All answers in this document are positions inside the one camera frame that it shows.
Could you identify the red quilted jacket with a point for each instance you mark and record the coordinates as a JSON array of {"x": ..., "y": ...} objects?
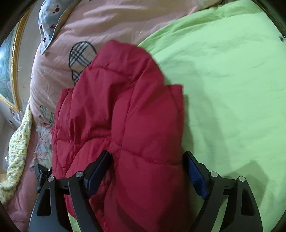
[{"x": 125, "y": 116}]

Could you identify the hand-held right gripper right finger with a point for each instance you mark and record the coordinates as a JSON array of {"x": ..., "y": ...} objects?
[{"x": 197, "y": 176}]

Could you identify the green blanket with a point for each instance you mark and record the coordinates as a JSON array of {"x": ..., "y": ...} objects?
[{"x": 234, "y": 89}]

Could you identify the gold framed picture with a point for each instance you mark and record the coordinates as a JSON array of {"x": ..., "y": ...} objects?
[{"x": 6, "y": 67}]

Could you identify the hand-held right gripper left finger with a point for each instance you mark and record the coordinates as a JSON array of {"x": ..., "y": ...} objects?
[{"x": 98, "y": 169}]

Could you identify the yellow floral quilt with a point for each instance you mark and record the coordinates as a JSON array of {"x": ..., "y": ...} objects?
[{"x": 20, "y": 145}]

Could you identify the pink heart print duvet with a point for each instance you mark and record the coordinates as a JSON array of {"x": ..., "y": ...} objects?
[{"x": 100, "y": 22}]

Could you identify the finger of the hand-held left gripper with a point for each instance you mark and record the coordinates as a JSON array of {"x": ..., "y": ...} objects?
[{"x": 43, "y": 175}]

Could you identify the grey-blue cartoon print pillow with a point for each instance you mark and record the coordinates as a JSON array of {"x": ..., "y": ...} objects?
[{"x": 51, "y": 17}]

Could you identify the pink bed sheet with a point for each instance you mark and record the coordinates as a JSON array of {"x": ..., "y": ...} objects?
[{"x": 24, "y": 200}]

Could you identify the floral ruffled cloth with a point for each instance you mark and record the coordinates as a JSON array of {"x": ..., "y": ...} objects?
[{"x": 43, "y": 145}]

